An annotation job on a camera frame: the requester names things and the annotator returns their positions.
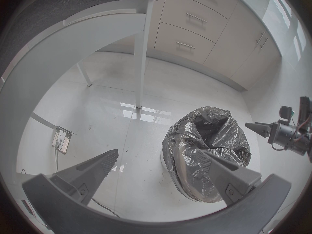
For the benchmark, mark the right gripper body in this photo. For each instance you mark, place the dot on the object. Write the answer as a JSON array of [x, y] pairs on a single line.
[[284, 135]]

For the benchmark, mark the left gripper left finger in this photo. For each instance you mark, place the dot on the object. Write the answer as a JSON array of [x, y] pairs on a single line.
[[82, 179]]

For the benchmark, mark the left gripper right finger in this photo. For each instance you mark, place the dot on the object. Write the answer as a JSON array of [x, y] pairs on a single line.
[[234, 179]]

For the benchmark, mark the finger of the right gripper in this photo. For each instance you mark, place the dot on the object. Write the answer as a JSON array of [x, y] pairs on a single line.
[[262, 130]]

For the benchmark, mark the black plastic bag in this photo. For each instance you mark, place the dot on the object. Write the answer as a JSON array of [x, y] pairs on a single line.
[[195, 130]]

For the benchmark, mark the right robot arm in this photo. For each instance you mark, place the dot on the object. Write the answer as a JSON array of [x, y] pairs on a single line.
[[306, 111]]

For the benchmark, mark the beige cabinet with drawers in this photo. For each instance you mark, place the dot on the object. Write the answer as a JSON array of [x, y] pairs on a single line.
[[231, 45]]

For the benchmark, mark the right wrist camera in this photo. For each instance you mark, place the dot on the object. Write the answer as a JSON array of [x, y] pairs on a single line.
[[286, 113]]

